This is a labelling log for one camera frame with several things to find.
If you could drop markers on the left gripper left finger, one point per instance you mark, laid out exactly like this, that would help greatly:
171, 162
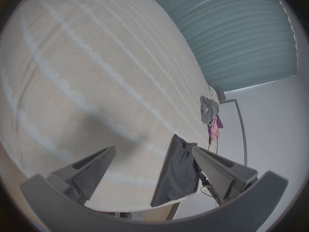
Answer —
91, 180

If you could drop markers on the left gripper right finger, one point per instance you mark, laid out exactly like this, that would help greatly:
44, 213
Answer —
214, 175

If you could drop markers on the black T-shirt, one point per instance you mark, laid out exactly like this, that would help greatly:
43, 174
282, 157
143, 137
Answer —
176, 175

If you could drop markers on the pile of clothes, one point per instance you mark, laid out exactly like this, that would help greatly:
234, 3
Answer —
214, 129

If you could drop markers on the bed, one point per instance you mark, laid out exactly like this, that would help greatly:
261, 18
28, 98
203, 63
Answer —
96, 69

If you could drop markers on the grey garment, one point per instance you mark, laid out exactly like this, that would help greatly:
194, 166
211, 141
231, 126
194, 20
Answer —
210, 107

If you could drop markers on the white printed pillow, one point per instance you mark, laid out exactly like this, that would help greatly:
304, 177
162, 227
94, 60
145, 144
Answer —
212, 92

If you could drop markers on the grey bedside table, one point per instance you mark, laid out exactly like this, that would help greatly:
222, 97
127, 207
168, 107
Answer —
220, 92

